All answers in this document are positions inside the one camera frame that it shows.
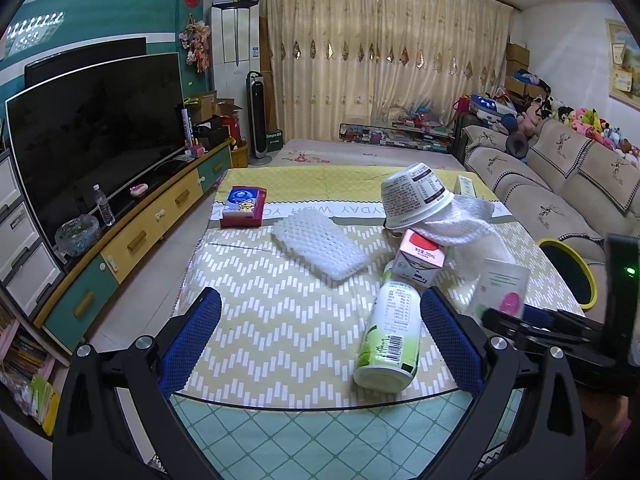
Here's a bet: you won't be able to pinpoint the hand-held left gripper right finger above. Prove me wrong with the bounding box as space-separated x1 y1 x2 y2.
420 287 587 480

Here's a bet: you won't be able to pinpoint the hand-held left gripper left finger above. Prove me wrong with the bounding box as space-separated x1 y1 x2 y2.
52 287 223 480

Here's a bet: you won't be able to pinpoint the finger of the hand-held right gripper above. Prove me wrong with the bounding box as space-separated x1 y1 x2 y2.
524 309 606 341
482 308 603 358

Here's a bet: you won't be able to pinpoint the white packet with pink spot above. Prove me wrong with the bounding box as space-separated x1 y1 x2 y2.
467 258 531 321

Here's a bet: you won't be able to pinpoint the yellow rimmed trash bin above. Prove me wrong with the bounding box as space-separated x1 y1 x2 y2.
537 237 599 311

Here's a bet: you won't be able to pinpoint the green white plastic bottle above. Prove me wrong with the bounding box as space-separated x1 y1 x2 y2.
354 260 422 393

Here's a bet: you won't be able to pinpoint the person's right forearm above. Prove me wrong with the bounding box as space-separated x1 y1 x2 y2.
580 389 632 443

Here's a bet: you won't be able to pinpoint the pink milk carton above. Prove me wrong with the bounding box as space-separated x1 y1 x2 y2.
391 228 447 288

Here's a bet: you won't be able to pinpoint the white cloth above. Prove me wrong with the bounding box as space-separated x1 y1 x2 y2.
425 195 521 271

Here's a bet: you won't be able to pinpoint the yellow green television cabinet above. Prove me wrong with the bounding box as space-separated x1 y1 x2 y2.
32 137 233 351

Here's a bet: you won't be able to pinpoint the beige sofa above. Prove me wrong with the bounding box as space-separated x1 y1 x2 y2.
452 112 640 311

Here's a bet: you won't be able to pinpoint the blue red tissue box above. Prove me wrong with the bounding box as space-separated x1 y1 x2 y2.
220 186 267 228

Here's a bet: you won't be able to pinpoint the green diamond tablecloth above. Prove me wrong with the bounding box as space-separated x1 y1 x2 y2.
150 390 531 480

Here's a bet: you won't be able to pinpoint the white paper noodle bowl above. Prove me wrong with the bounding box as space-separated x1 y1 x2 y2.
381 162 456 231

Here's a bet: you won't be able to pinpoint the white foam fruit net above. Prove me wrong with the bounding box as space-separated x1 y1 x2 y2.
270 210 371 283

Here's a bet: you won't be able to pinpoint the clear water bottle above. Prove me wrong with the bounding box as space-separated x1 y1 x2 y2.
92 185 116 227

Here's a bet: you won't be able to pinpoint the pile of colourful books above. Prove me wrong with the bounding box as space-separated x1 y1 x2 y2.
0 305 61 436

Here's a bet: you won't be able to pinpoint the dark neck pillow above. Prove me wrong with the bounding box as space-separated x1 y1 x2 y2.
505 132 530 158

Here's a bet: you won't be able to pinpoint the white plastic drawer unit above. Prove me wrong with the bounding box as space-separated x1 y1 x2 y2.
0 150 66 321

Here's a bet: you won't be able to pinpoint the row of plush toys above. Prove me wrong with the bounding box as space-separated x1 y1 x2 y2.
515 92 640 166

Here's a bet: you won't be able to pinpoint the beige floral mat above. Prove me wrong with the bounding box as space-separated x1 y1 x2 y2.
277 139 466 171

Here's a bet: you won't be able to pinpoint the black storage boxes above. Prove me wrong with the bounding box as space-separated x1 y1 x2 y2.
192 115 231 148

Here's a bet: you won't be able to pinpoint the cluttered glass low table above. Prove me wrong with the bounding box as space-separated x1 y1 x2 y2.
339 115 458 153

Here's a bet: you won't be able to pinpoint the blue starry bag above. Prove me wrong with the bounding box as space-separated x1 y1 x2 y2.
470 94 518 121

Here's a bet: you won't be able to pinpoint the black flat television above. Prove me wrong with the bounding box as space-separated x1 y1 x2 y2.
5 52 186 256

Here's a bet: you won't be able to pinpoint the black tower fan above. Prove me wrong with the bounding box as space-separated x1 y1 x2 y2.
245 71 273 167

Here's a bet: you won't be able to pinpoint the open cardboard box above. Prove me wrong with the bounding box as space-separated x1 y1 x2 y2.
187 91 243 123

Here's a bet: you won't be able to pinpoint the stacked cardboard boxes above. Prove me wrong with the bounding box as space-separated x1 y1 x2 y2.
505 42 531 98

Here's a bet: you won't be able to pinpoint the beige embroidered curtain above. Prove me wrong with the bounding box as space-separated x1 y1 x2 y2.
375 0 513 126
257 0 381 143

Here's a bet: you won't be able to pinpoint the white standing air conditioner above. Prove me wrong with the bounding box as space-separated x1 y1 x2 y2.
210 0 261 126

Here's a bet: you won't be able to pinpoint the hanging flower decoration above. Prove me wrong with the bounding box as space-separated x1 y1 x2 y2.
179 17 211 73

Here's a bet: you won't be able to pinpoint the framed wall picture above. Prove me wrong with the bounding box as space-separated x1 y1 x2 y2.
605 19 640 106

